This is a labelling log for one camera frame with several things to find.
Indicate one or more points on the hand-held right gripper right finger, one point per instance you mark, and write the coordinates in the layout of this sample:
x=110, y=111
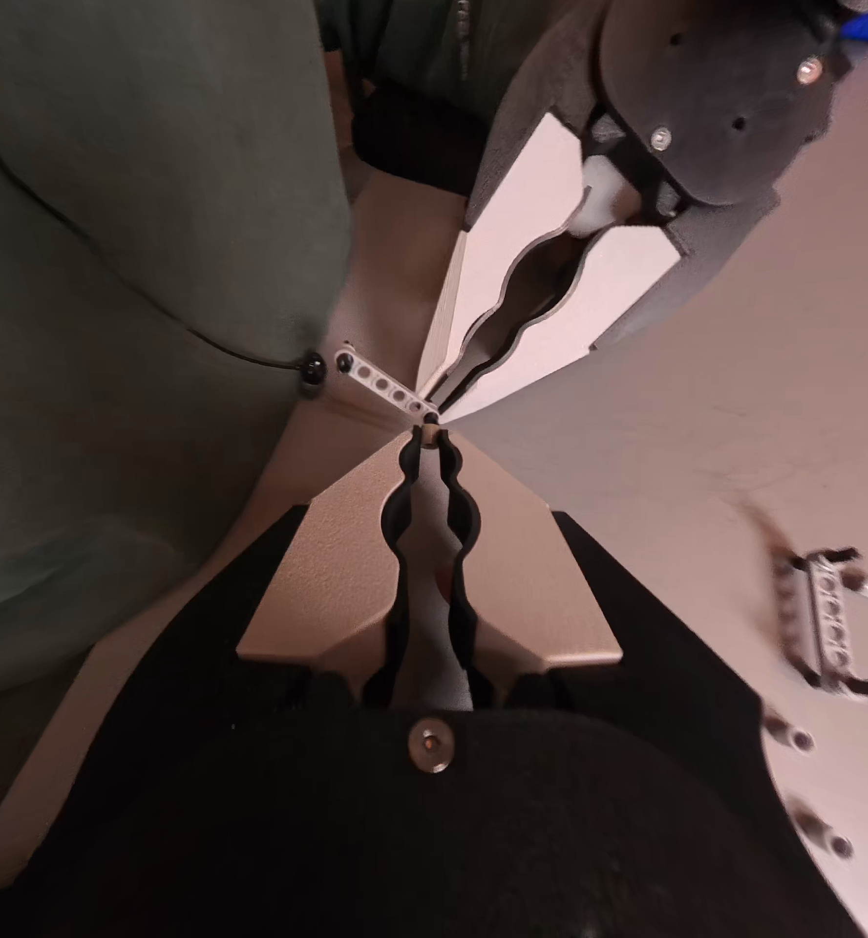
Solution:
x=544, y=586

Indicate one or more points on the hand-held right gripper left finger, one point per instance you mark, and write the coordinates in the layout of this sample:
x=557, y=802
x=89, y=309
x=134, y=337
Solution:
x=316, y=579

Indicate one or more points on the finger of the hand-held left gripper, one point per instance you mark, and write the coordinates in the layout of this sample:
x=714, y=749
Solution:
x=522, y=198
x=609, y=293

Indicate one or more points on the grey lego beam with holes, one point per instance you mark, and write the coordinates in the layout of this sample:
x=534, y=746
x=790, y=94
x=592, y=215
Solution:
x=833, y=623
x=382, y=382

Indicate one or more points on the person's right hand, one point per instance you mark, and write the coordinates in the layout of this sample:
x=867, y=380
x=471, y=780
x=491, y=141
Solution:
x=445, y=580

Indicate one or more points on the person's left hand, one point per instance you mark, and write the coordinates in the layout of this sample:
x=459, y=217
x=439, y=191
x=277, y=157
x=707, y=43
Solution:
x=412, y=139

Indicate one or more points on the person's torso in green sweatshirt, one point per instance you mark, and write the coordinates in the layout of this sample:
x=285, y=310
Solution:
x=111, y=256

